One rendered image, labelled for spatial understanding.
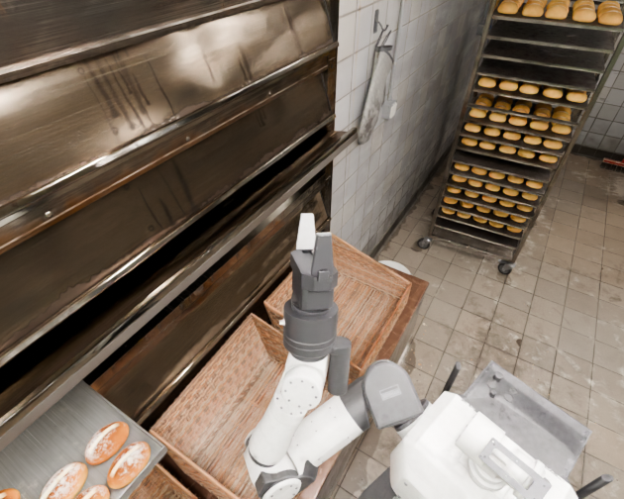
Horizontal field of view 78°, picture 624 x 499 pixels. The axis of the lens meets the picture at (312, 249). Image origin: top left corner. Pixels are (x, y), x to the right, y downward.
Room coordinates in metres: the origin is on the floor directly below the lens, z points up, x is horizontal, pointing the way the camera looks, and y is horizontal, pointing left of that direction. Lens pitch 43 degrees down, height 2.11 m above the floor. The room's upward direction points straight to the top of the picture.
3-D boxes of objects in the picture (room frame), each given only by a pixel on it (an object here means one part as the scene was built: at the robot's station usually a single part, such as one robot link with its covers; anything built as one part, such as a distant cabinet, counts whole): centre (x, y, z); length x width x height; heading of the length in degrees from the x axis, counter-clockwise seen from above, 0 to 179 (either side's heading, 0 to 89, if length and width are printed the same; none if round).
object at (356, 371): (1.14, -0.14, 0.72); 0.56 x 0.49 x 0.28; 148
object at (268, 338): (0.62, 0.18, 0.72); 0.56 x 0.49 x 0.28; 150
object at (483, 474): (0.22, -0.28, 1.47); 0.10 x 0.07 x 0.09; 43
